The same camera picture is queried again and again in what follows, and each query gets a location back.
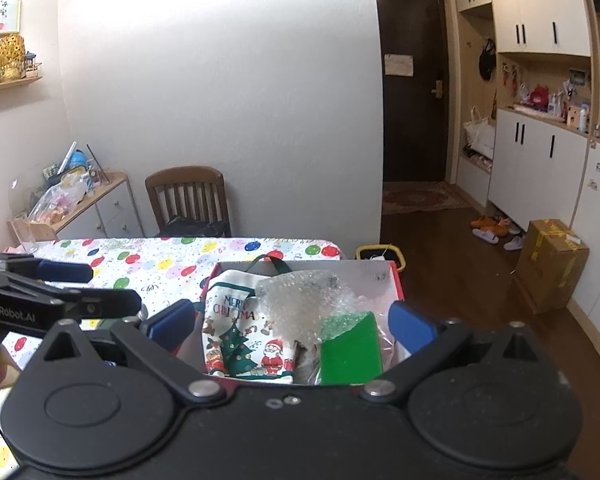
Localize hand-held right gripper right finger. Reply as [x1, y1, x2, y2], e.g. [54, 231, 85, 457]
[359, 301, 548, 406]

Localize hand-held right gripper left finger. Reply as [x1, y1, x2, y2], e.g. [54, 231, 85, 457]
[26, 300, 228, 406]

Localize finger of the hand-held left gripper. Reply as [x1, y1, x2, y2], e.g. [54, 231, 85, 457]
[0, 252, 93, 283]
[0, 272, 142, 322]

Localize green rectangular box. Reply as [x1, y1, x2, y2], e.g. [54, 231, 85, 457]
[319, 311, 385, 386]

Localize christmas print cloth bag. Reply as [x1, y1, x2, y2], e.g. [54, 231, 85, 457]
[202, 255, 301, 385]

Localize red shoe box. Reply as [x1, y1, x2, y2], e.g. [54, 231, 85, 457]
[198, 259, 406, 386]

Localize grey cloth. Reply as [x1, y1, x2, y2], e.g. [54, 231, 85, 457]
[292, 342, 323, 385]

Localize bubble wrap sheet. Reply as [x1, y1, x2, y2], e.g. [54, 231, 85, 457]
[255, 268, 368, 351]

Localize person's left hand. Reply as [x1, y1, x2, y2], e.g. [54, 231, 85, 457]
[0, 332, 23, 417]

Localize balloon print tablecloth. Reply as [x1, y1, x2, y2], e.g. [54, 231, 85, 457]
[0, 236, 342, 471]

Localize clear bag of snacks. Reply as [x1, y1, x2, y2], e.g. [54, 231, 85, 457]
[27, 182, 88, 223]

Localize yellow rimmed bin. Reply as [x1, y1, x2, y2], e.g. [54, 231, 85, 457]
[355, 244, 407, 272]

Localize wooden side cabinet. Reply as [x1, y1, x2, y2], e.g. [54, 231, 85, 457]
[10, 171, 145, 241]

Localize black cloth bundle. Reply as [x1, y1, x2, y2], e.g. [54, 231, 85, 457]
[159, 215, 232, 238]

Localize wooden chair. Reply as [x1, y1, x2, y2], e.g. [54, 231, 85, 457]
[145, 166, 232, 237]

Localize taped cardboard box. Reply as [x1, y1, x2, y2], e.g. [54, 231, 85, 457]
[512, 218, 590, 315]

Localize dark entrance door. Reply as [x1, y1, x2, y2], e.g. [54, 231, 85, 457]
[375, 0, 451, 183]

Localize plain white low cabinet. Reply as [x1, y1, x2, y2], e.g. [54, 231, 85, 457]
[487, 107, 591, 231]

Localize white tote bag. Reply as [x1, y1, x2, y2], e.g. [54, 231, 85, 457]
[462, 106, 497, 158]

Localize gold tree ornament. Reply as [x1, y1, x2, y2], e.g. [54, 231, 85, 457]
[0, 33, 27, 81]

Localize red cloth bag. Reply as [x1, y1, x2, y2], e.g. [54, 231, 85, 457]
[522, 85, 551, 108]

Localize white paper notice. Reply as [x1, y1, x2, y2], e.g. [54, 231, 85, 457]
[384, 53, 414, 77]

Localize black hanging bag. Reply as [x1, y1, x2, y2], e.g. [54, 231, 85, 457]
[478, 38, 497, 82]

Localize wooden wall shelf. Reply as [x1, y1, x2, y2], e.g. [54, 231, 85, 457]
[0, 74, 44, 95]

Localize white wall cabinets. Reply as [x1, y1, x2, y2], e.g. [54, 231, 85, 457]
[452, 0, 592, 57]

